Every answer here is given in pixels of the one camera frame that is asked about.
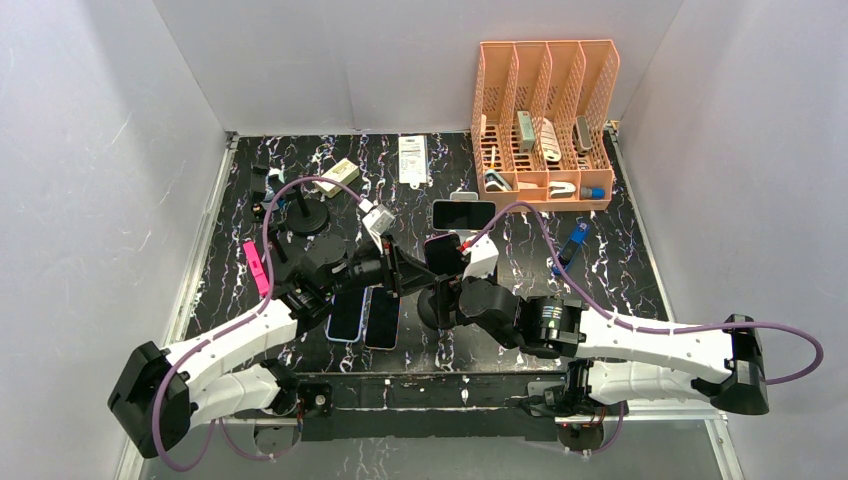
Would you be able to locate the pink marker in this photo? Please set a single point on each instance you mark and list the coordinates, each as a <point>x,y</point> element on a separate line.
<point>255,265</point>

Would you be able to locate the beige small box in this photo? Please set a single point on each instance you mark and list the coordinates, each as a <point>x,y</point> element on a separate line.
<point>344,172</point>

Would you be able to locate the black base frame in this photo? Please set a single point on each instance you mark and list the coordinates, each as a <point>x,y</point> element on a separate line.
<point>536,407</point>

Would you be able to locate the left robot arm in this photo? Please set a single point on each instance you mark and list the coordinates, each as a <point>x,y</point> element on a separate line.
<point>164,392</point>

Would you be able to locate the light blue phone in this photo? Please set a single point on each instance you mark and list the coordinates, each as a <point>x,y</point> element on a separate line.
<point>345,322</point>

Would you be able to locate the silver desktop phone stand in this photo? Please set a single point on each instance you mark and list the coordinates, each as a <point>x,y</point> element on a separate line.
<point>464,196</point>

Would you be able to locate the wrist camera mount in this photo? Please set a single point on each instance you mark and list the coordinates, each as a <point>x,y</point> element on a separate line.
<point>482,259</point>
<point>377,220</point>

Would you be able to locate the orange file organizer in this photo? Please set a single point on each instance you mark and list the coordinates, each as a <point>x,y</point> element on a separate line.
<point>538,123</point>

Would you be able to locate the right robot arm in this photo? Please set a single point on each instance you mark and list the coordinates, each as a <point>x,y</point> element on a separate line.
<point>612,359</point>

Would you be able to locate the white-edged black smartphone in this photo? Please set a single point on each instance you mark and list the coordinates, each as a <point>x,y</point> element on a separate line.
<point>382,320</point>

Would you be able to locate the white phone on silver stand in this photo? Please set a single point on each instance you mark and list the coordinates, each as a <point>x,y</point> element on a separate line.
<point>462,215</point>

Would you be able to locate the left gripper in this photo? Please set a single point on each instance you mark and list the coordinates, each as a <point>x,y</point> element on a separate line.
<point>400,272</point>

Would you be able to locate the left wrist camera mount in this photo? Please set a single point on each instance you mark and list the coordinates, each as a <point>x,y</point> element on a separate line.
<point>377,220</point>

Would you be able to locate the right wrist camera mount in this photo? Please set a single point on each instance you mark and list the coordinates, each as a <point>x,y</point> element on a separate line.
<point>482,259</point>

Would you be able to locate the blue white tape roll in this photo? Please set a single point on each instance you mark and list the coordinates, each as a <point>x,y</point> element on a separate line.
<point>274,182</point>

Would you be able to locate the purple phone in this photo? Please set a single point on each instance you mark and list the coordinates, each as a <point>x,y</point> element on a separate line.
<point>442,255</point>

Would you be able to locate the white labelled package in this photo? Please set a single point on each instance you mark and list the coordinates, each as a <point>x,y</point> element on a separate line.
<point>412,159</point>

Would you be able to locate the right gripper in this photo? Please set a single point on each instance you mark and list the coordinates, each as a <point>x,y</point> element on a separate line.
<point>447,290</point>

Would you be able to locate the black round-base phone stand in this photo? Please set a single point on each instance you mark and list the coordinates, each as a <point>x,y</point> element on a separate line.
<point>305,216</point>

